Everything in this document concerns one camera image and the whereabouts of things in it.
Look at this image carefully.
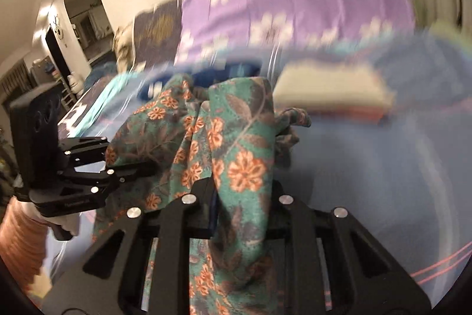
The dark teal fuzzy blanket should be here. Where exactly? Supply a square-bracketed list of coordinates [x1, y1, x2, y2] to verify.
[84, 63, 119, 91]

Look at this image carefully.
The dark tree print cushion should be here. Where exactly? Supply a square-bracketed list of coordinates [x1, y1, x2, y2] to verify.
[131, 1, 185, 72]

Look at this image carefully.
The white wall decoration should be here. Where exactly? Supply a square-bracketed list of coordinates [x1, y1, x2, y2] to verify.
[51, 15, 69, 47]

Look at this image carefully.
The green pillow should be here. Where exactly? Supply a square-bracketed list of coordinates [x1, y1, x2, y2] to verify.
[428, 20, 472, 47]

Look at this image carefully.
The beige crumpled clothing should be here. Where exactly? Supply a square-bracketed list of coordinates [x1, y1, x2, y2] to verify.
[112, 25, 136, 72]

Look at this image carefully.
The teal floral shirt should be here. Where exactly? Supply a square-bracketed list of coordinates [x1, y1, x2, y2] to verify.
[92, 73, 312, 315]

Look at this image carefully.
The navy star print garment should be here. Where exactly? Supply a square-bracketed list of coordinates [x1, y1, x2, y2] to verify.
[138, 58, 264, 99]

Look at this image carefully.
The purple floral pillow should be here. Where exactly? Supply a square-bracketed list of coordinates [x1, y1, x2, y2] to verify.
[175, 0, 417, 65]

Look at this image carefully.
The dark deer print blanket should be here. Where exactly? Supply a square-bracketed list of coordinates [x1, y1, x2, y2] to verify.
[57, 86, 107, 138]

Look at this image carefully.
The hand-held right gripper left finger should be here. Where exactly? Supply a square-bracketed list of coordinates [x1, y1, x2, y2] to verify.
[44, 179, 218, 315]

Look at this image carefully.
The white cat figurine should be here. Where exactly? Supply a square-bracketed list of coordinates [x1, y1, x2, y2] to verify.
[66, 73, 84, 95]

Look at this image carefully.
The beige folded cloth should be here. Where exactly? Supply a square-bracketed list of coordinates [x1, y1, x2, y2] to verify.
[275, 62, 395, 110]

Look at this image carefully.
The pink folded cloth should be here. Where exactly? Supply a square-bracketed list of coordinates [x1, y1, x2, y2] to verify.
[306, 105, 386, 124]

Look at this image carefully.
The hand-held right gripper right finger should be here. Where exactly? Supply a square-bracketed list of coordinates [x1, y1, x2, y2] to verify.
[265, 182, 432, 315]

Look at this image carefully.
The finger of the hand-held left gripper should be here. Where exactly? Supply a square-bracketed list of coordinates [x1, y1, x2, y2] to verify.
[59, 136, 111, 164]
[59, 161, 157, 192]

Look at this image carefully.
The person's left forearm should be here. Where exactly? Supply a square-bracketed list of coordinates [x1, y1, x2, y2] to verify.
[0, 197, 50, 297]

